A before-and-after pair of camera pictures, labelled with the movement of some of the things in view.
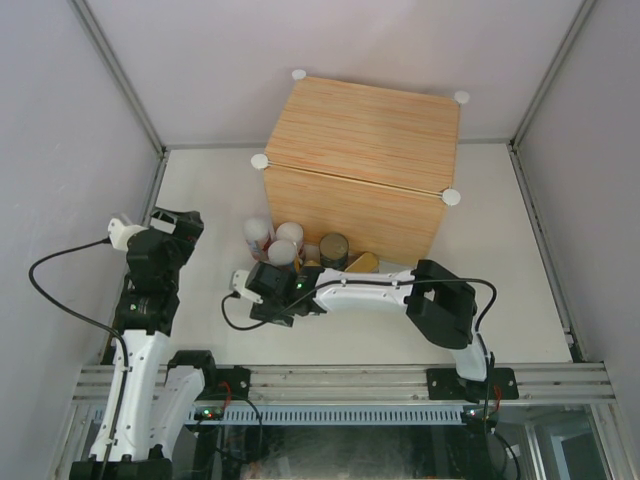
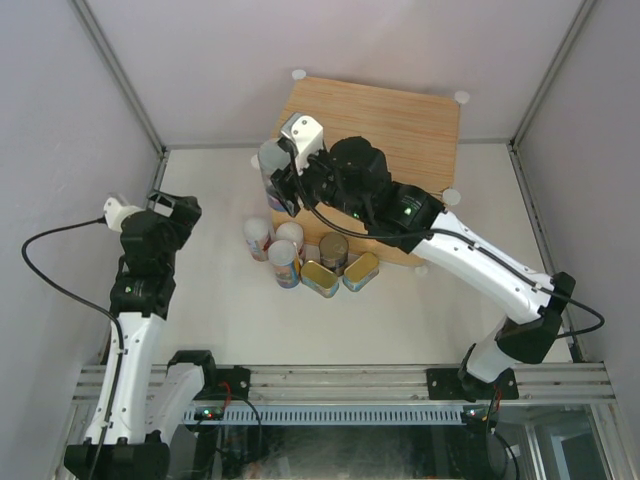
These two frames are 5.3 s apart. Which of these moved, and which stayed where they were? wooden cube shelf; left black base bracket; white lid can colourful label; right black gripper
Moved: right black gripper
Stayed: left black base bracket; wooden cube shelf; white lid can colourful label
